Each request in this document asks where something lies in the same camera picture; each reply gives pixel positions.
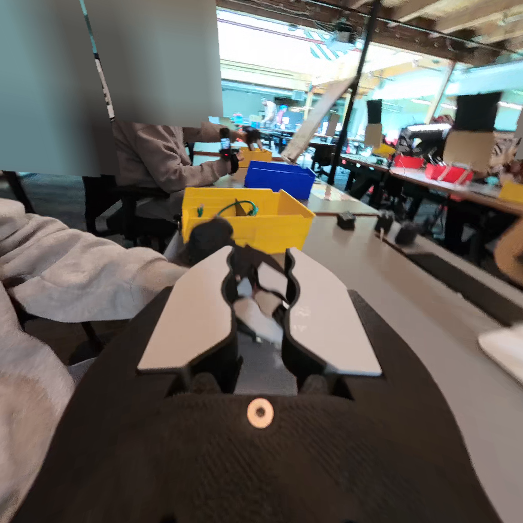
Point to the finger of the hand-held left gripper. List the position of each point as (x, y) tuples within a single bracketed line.
[(271, 280), (261, 322)]

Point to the blue plastic bin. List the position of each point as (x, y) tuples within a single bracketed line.
[(282, 177)]

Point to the grey desk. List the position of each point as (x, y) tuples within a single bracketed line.
[(408, 327)]

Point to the white screen stand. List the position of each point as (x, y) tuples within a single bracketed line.
[(504, 351)]

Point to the red plastic bin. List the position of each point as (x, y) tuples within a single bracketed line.
[(449, 173), (408, 161)]

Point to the person's grey hoodie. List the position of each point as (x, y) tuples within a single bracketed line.
[(28, 388)]

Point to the black office chair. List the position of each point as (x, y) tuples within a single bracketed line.
[(118, 208)]

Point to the small yellow bin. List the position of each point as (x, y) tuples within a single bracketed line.
[(384, 151)]

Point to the yellow plastic bin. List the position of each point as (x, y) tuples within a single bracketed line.
[(255, 157), (278, 229)]

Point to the person's left forearm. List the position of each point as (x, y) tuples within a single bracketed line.
[(90, 278)]

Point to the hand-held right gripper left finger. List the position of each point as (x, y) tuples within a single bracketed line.
[(192, 322)]

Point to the black steel pole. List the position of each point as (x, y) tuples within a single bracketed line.
[(351, 102)]

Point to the beige and black desk screen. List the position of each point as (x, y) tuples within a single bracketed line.
[(470, 139), (374, 122)]

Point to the black desk mat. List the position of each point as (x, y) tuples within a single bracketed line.
[(470, 278)]

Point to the leaning wooden board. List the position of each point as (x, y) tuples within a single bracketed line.
[(314, 122)]

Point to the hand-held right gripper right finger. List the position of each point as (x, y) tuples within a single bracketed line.
[(331, 327)]

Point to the wood-framed black screen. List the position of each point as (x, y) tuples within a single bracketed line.
[(510, 253)]

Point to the black charger dock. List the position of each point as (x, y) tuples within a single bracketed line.
[(384, 222), (406, 233)]

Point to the small black box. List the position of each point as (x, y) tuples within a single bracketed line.
[(346, 220)]

